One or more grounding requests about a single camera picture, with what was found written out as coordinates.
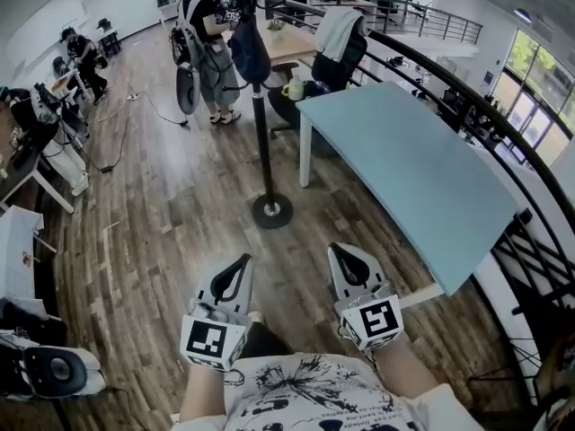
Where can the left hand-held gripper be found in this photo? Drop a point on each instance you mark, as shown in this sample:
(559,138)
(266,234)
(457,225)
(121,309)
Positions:
(204,336)

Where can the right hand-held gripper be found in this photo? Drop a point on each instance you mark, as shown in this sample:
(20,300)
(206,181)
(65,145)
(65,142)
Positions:
(376,321)

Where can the black coat stand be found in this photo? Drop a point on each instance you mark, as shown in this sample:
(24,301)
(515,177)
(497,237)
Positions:
(262,142)

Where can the dark blue bag item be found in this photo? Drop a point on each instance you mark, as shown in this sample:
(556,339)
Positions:
(250,54)

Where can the person's right forearm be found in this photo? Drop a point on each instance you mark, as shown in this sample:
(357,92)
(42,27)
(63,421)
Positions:
(406,366)

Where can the person's left forearm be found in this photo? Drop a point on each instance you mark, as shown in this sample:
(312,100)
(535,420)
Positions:
(202,391)

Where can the person's black trouser leg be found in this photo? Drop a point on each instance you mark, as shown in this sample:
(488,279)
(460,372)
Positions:
(265,339)

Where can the light blue table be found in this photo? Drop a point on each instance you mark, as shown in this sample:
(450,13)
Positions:
(404,164)

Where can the person's white printed shirt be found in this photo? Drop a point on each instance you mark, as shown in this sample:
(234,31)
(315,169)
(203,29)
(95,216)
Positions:
(314,398)

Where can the black folding rack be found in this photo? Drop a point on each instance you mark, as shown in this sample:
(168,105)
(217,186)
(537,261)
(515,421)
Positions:
(534,263)

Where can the white device with round lens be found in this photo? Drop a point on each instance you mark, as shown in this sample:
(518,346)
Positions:
(54,368)

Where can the pale yellow jug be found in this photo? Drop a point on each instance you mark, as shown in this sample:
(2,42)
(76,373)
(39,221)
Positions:
(294,89)

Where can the grey round pad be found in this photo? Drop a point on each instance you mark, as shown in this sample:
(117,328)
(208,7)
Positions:
(186,88)

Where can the black metal railing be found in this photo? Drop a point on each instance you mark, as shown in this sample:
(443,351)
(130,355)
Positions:
(494,119)

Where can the white cloth-covered box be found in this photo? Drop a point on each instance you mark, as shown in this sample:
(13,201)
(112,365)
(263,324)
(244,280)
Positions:
(15,254)

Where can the black office chair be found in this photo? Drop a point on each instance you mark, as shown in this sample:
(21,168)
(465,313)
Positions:
(337,67)

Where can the white power strip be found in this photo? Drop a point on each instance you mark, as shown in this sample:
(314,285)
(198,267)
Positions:
(131,97)

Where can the white-legged dark table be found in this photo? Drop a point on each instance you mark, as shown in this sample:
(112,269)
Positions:
(31,173)

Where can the wooden desk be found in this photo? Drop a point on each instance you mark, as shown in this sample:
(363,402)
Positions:
(292,43)

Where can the white cloth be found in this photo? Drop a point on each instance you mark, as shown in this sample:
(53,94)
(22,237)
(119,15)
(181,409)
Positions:
(338,32)

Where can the large window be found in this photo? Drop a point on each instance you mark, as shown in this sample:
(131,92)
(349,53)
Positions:
(539,97)

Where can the small potted plant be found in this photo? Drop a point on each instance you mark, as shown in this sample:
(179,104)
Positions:
(275,25)

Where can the ceiling lamp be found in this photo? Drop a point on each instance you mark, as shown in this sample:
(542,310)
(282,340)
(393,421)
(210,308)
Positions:
(523,14)

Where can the blue wall sign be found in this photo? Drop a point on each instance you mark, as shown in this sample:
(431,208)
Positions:
(489,79)

